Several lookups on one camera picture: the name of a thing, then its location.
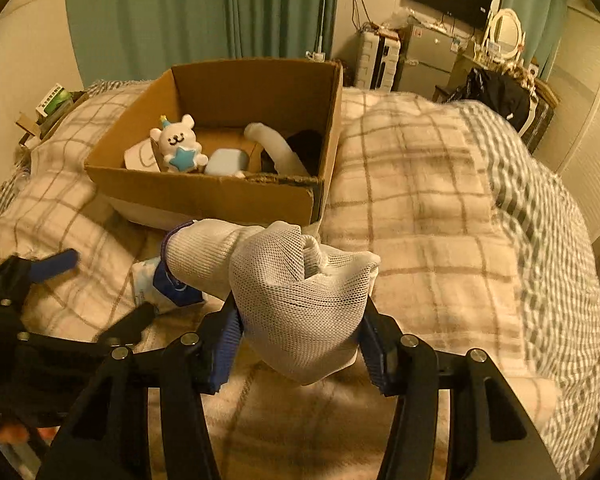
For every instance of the white knit glove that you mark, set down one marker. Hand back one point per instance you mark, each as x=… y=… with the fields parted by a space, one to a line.
x=300 y=301

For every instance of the grey mini fridge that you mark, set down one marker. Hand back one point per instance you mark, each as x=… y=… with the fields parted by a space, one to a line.
x=426 y=60

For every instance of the white wardrobe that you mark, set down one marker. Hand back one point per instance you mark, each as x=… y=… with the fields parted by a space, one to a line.
x=571 y=145

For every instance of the plaid bed blanket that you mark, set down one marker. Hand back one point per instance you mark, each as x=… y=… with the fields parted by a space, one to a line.
x=410 y=186

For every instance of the striped grey bed sheet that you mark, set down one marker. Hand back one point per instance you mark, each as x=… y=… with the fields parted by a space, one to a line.
x=560 y=290

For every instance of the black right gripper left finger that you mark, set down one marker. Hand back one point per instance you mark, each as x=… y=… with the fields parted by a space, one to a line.
x=194 y=364

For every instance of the white oval vanity mirror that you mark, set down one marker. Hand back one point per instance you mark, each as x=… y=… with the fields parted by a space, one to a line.
x=504 y=40

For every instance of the brown cardboard box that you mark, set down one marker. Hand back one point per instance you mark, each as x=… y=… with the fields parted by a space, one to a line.
x=224 y=97

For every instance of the white bear plush toy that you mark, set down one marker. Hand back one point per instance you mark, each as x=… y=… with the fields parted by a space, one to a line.
x=178 y=146

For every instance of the left human hand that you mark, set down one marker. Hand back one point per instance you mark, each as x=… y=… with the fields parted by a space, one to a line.
x=15 y=433

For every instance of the green window curtain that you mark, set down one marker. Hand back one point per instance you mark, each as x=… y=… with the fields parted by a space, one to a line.
x=140 y=39

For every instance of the black clothes on chair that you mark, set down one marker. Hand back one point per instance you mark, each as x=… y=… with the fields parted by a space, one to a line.
x=500 y=92

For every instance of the green right curtain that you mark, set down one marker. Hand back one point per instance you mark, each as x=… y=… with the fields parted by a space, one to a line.
x=542 y=21

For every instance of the white curved tube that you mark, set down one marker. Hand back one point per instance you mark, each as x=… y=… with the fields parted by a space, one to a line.
x=286 y=161

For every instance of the white suitcase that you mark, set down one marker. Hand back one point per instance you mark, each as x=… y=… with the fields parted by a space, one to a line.
x=378 y=57

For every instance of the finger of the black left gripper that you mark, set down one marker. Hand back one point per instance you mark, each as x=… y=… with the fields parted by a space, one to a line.
x=16 y=268
x=128 y=331

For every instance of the light blue small box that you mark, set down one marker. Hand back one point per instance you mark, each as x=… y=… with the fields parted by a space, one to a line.
x=227 y=162

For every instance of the blue Vinda tissue pack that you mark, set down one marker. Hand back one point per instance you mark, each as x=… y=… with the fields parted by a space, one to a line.
x=152 y=283

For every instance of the bedside cardboard box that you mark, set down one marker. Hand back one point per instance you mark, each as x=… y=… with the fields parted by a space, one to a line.
x=49 y=114

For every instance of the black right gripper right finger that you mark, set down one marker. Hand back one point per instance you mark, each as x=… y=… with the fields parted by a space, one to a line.
x=404 y=366

